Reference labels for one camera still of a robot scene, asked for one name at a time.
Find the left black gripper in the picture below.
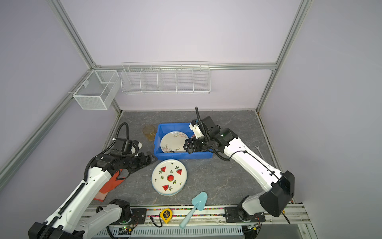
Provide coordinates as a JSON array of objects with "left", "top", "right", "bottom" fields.
[{"left": 122, "top": 151, "right": 158, "bottom": 173}]

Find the cream floral plate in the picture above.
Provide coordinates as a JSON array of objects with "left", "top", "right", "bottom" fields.
[{"left": 160, "top": 131, "right": 189, "bottom": 153}]

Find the watermelon pattern plate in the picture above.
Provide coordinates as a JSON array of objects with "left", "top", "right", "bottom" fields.
[{"left": 152, "top": 159, "right": 188, "bottom": 190}]

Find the green rimmed bottom plate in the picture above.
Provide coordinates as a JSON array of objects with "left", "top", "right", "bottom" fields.
[{"left": 155, "top": 186, "right": 183, "bottom": 196}]

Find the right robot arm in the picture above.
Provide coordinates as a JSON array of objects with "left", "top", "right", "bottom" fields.
[{"left": 184, "top": 108, "right": 295, "bottom": 222}]

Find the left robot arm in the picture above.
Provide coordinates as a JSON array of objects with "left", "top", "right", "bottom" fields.
[{"left": 28, "top": 130, "right": 158, "bottom": 239}]

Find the blue plastic bin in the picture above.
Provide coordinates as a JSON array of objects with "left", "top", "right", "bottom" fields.
[{"left": 154, "top": 123, "right": 213, "bottom": 160}]

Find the amber glass cup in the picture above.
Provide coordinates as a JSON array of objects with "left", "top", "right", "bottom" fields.
[{"left": 142, "top": 124, "right": 156, "bottom": 141}]

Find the red work glove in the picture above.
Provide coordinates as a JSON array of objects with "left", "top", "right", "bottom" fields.
[{"left": 94, "top": 169, "right": 125, "bottom": 202}]

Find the teal plastic shovel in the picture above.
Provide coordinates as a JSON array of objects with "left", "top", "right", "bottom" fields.
[{"left": 180, "top": 192, "right": 208, "bottom": 229}]

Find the yellow tape measure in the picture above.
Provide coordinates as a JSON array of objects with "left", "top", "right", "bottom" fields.
[{"left": 159, "top": 208, "right": 173, "bottom": 224}]

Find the white mesh basket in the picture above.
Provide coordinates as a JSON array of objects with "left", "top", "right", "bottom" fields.
[{"left": 73, "top": 70, "right": 121, "bottom": 110}]

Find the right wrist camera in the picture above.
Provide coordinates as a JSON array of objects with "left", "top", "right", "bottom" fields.
[{"left": 189, "top": 119, "right": 204, "bottom": 139}]

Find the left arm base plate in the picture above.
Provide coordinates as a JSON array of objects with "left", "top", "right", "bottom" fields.
[{"left": 128, "top": 208, "right": 147, "bottom": 226}]

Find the white wire rack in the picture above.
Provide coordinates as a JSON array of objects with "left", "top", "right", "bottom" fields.
[{"left": 120, "top": 61, "right": 211, "bottom": 94}]

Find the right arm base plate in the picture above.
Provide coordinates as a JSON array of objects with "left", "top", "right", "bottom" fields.
[{"left": 223, "top": 206, "right": 266, "bottom": 223}]

